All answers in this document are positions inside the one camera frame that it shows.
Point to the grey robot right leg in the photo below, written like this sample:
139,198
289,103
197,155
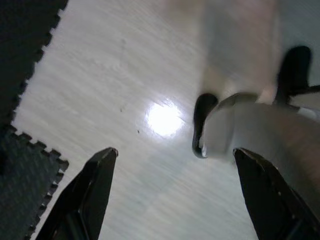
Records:
296,70

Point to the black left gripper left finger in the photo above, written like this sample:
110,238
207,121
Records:
85,200

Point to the black foam puzzle mat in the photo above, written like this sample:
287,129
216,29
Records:
15,62

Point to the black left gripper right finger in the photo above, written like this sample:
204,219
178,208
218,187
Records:
270,205

